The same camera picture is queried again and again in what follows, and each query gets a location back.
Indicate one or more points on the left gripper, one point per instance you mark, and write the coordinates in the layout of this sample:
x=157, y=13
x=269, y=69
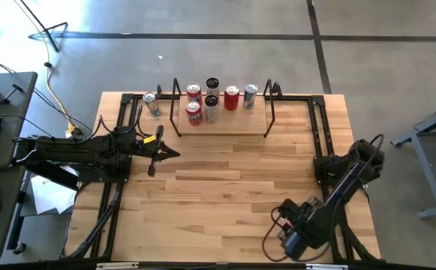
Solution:
x=152, y=149

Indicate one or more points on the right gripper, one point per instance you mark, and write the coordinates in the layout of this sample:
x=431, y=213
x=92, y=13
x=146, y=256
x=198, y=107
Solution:
x=300, y=213

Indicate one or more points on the red Fanta soda can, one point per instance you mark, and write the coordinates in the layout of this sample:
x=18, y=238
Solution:
x=194, y=90
x=194, y=116

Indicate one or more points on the blue silver energy drink can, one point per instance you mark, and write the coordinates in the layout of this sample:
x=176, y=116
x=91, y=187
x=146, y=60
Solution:
x=249, y=99
x=153, y=107

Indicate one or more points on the tall white Celsius can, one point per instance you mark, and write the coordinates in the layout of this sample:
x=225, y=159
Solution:
x=212, y=114
x=213, y=91

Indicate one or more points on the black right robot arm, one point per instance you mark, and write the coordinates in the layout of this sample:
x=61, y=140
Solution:
x=345, y=187

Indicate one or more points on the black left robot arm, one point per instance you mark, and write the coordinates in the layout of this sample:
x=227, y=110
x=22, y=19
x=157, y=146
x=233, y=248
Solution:
x=71, y=152

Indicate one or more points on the yellow tape tag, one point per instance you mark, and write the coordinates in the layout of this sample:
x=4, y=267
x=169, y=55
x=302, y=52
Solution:
x=149, y=139

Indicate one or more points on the white mounting plate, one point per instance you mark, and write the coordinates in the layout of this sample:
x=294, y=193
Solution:
x=116, y=266
x=326, y=267

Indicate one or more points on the black desk support beam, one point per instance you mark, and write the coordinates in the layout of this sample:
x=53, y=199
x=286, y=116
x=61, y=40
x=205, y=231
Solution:
x=49, y=176

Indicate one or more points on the white paper sheet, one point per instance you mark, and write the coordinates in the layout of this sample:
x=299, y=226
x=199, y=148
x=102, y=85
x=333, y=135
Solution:
x=50, y=197

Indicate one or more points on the workbench with blue-grey legs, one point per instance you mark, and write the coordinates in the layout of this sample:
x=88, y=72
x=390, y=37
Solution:
x=429, y=176

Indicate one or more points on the black tripod stand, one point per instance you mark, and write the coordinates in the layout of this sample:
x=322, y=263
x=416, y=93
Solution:
x=55, y=45

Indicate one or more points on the grey desk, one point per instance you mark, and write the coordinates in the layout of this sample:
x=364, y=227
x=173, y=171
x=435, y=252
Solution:
x=15, y=112
x=0, y=232

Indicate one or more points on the black caster wheel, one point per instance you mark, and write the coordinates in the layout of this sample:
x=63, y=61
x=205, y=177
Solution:
x=20, y=248

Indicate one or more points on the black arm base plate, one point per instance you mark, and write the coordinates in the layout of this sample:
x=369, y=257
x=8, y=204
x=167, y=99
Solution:
x=320, y=178
x=101, y=178

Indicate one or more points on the black aluminium rig frame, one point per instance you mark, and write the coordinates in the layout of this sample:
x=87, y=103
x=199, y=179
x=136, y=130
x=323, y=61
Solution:
x=127, y=98

